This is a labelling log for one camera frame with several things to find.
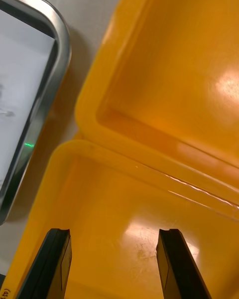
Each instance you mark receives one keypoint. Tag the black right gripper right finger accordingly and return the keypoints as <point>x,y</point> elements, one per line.
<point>179,266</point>

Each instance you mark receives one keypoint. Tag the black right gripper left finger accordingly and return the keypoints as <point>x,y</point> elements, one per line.
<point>47,266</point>

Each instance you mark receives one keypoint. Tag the yellow-orange plastic bin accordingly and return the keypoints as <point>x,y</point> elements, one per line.
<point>112,204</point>
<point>161,79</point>

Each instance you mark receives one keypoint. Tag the steel tray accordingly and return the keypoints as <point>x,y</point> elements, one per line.
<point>30,134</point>

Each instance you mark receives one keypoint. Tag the white paper sheet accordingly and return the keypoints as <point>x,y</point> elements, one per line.
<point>20,67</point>

